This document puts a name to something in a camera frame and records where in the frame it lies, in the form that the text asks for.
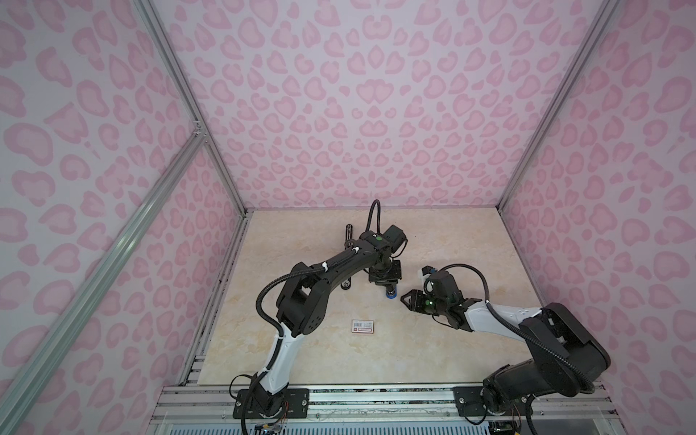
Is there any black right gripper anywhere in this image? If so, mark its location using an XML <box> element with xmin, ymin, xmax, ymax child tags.
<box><xmin>397</xmin><ymin>288</ymin><xmax>449</xmax><ymax>316</ymax></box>

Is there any red white staple box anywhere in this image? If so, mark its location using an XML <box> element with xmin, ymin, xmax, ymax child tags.
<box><xmin>351</xmin><ymin>319</ymin><xmax>374</xmax><ymax>335</ymax></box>

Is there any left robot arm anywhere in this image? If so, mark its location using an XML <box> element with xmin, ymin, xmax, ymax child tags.
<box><xmin>251</xmin><ymin>226</ymin><xmax>408</xmax><ymax>398</ymax></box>

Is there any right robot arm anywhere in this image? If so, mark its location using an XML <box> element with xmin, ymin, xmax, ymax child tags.
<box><xmin>401</xmin><ymin>266</ymin><xmax>611</xmax><ymax>415</ymax></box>

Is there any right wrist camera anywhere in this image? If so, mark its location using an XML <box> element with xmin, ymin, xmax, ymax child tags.
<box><xmin>419</xmin><ymin>266</ymin><xmax>438</xmax><ymax>286</ymax></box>

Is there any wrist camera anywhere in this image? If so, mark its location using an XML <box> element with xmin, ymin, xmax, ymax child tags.
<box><xmin>382</xmin><ymin>225</ymin><xmax>408</xmax><ymax>256</ymax></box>
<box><xmin>419</xmin><ymin>266</ymin><xmax>438</xmax><ymax>286</ymax></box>

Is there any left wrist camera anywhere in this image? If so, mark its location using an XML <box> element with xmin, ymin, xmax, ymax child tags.
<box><xmin>382</xmin><ymin>225</ymin><xmax>408</xmax><ymax>256</ymax></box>

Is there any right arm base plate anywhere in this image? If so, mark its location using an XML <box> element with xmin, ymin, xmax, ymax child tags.
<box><xmin>452</xmin><ymin>385</ymin><xmax>535</xmax><ymax>422</ymax></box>

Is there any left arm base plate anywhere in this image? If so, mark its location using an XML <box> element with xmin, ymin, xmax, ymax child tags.
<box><xmin>233</xmin><ymin>388</ymin><xmax>310</xmax><ymax>420</ymax></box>

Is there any aluminium front rail frame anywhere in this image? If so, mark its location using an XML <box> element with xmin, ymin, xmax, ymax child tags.
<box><xmin>146</xmin><ymin>384</ymin><xmax>626</xmax><ymax>434</ymax></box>

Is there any aluminium diagonal wall strut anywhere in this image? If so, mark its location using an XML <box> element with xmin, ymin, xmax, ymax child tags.
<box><xmin>1</xmin><ymin>130</ymin><xmax>206</xmax><ymax>434</ymax></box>

